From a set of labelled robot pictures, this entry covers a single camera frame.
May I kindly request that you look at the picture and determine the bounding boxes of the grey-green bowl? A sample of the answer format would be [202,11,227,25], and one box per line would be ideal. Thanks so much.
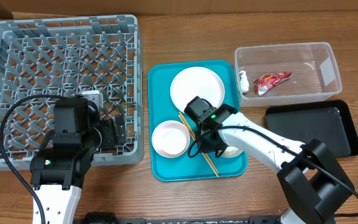
[222,146,242,158]

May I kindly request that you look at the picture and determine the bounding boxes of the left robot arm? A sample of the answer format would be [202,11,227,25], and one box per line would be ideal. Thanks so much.
[30,97,126,223]

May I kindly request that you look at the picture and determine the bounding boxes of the grey dishwasher rack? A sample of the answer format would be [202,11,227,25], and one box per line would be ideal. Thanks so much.
[0,14,144,171]

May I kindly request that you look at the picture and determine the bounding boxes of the wooden chopstick lower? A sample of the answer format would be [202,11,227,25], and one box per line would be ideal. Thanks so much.
[178,114,219,178]

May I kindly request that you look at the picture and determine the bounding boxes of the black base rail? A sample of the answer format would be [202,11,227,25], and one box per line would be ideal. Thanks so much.
[73,212,279,224]

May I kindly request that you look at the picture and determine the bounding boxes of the white round plate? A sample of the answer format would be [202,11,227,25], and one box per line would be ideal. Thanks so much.
[170,67,225,113]

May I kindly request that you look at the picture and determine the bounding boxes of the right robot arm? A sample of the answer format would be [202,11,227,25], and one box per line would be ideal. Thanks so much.
[184,96,355,223]

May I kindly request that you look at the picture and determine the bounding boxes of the red snack wrapper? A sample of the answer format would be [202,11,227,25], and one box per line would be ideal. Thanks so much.
[254,72,292,96]

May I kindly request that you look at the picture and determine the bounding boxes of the black tray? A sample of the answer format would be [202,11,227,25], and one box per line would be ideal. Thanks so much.
[265,100,358,157]

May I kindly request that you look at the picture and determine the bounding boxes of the wooden chopstick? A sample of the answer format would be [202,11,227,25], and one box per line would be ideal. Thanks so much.
[178,114,219,178]
[178,111,220,175]

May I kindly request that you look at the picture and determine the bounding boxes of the clear plastic bin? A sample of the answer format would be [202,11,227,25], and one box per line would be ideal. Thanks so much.
[234,42,342,107]

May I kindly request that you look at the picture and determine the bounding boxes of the teal plastic tray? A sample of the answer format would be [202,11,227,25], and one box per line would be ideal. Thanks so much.
[147,60,248,182]

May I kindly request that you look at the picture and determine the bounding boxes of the white tissue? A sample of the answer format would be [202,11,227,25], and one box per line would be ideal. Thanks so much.
[239,70,249,94]

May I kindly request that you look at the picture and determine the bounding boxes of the wooden chopstick upper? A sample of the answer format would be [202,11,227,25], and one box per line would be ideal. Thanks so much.
[178,111,220,175]

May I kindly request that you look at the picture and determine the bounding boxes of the pink bowl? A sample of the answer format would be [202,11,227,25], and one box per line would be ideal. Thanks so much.
[151,120,191,158]

